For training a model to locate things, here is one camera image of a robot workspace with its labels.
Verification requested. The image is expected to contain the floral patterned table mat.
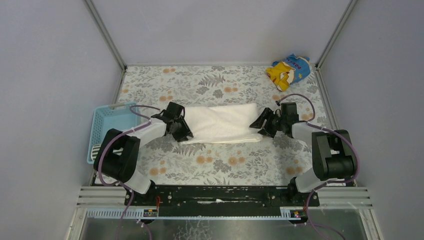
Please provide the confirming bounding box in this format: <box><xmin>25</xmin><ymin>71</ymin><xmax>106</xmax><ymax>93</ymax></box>
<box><xmin>118</xmin><ymin>66</ymin><xmax>330</xmax><ymax>186</ymax></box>

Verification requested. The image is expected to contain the blue yellow cartoon towel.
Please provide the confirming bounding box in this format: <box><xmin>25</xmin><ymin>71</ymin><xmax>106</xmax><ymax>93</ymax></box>
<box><xmin>265</xmin><ymin>54</ymin><xmax>314</xmax><ymax>92</ymax></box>

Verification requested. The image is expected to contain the white fluffy towel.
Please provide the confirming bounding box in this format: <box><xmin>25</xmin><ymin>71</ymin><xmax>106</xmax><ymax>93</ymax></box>
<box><xmin>181</xmin><ymin>103</ymin><xmax>263</xmax><ymax>145</ymax></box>

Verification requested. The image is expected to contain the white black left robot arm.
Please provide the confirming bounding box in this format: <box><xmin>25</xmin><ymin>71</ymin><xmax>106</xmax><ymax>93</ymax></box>
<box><xmin>93</xmin><ymin>102</ymin><xmax>193</xmax><ymax>194</ymax></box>

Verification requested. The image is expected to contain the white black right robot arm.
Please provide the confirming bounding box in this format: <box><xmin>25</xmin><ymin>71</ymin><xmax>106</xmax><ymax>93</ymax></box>
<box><xmin>250</xmin><ymin>102</ymin><xmax>359</xmax><ymax>193</ymax></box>

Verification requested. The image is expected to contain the green white striped towel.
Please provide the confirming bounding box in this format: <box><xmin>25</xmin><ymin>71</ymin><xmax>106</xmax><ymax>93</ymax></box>
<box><xmin>90</xmin><ymin>144</ymin><xmax>101</xmax><ymax>161</ymax></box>

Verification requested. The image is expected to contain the white slotted cable duct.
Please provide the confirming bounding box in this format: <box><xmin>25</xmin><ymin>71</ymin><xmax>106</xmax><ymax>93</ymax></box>
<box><xmin>86</xmin><ymin>207</ymin><xmax>303</xmax><ymax>221</ymax></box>

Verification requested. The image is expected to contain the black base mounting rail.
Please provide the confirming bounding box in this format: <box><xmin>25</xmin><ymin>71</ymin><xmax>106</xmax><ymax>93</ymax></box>
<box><xmin>124</xmin><ymin>184</ymin><xmax>320</xmax><ymax>210</ymax></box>

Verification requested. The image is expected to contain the light blue plastic basket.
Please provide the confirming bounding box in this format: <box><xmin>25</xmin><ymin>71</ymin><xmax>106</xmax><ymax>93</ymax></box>
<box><xmin>86</xmin><ymin>101</ymin><xmax>141</xmax><ymax>165</ymax></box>

